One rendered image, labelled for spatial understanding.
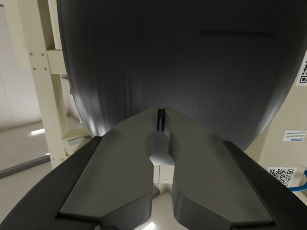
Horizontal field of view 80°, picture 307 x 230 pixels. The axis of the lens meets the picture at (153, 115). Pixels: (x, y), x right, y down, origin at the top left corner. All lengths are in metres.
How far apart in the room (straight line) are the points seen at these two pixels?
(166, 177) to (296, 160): 0.50
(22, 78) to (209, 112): 11.30
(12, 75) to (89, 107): 11.14
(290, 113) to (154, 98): 0.38
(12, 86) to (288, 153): 11.31
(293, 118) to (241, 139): 0.27
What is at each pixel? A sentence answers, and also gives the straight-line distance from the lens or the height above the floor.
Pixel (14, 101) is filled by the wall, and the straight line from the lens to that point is 11.62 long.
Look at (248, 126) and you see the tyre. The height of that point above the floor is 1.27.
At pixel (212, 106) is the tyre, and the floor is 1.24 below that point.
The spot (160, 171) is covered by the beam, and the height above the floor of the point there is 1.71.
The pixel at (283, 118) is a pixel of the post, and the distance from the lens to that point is 0.53.
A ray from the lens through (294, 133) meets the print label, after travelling 0.56.
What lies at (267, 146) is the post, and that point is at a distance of 0.54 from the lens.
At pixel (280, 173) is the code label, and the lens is 0.61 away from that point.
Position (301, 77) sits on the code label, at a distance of 0.51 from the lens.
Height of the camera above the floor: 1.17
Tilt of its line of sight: 22 degrees up
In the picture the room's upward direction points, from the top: 178 degrees counter-clockwise
